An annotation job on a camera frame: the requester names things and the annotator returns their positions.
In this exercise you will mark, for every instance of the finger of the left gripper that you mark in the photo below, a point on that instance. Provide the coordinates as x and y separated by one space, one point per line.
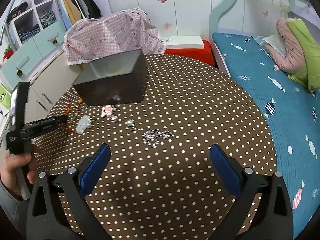
38 128

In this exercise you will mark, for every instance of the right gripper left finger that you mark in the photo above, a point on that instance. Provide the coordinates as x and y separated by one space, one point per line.
77 183

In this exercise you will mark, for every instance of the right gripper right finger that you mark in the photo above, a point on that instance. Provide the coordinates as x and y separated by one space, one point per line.
242 183

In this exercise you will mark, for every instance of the white jade pendant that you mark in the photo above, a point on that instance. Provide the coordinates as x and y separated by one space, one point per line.
84 123

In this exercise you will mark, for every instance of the pink cartoon keychain charm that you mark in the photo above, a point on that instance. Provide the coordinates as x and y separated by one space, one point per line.
108 113

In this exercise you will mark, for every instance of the pearl earring gold stud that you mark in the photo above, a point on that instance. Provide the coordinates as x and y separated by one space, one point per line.
130 123

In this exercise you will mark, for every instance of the person's left hand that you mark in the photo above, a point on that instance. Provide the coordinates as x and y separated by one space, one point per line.
11 163

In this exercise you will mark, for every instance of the green paper box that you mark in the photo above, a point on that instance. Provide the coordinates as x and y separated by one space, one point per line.
5 98

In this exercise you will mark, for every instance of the brown polka dot tablecloth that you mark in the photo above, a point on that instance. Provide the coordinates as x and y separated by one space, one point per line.
160 182

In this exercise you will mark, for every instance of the teal candy print bedsheet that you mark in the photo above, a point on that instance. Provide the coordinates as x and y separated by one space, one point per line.
292 114

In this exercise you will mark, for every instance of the white and teal wardrobe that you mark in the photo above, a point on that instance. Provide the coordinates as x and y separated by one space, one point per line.
35 32

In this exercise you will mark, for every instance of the dark metal tin box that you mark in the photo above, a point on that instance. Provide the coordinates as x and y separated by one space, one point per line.
115 79

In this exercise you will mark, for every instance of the pink checkered cloth cover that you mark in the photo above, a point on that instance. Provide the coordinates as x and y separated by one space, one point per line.
126 30

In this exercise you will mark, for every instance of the green jacket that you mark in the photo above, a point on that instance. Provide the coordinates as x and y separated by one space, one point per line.
308 76

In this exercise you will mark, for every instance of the hanging clothes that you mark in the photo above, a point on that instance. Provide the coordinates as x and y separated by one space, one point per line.
71 11

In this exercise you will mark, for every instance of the pink quilted jacket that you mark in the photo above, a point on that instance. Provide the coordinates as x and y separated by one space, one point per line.
293 60

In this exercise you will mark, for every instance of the red storage stool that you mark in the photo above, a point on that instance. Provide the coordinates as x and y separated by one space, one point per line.
204 55

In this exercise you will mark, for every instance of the white flat box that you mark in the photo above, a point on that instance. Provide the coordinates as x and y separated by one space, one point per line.
183 42

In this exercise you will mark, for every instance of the teal bed frame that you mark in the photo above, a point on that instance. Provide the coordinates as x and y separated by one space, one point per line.
241 29

